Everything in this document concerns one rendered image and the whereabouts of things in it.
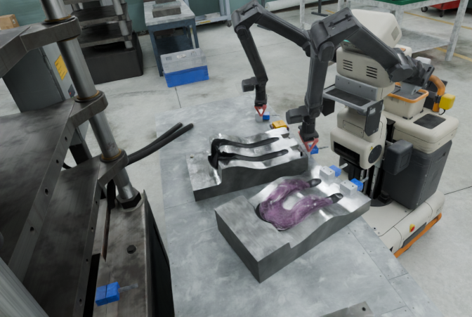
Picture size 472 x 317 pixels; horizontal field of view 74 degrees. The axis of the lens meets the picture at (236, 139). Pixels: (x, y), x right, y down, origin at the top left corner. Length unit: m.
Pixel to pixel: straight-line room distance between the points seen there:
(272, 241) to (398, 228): 1.09
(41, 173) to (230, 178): 0.71
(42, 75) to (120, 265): 0.71
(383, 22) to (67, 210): 1.29
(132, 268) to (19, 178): 0.52
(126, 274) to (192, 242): 0.24
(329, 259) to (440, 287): 1.14
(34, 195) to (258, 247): 0.60
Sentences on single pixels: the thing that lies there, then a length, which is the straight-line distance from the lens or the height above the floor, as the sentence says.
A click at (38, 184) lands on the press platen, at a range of 0.81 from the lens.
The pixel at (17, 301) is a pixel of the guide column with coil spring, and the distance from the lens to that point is 0.58.
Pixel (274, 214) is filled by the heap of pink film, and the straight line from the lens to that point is 1.09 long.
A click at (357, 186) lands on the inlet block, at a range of 1.27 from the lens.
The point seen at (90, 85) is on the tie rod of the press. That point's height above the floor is 1.33.
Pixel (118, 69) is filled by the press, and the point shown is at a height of 0.16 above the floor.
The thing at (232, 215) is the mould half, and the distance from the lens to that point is 1.09.
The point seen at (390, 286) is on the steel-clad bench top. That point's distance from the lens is 1.10.
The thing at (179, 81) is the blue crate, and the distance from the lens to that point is 4.53.
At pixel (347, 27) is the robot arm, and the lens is 1.00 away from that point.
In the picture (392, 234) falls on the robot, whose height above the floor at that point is 0.28.
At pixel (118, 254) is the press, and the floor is 0.79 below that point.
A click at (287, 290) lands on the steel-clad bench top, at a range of 1.05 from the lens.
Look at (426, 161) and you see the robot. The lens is 1.84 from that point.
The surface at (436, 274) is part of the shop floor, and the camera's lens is 2.22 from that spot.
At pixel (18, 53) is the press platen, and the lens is 0.98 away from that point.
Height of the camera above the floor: 1.70
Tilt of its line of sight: 33 degrees down
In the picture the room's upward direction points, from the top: 7 degrees counter-clockwise
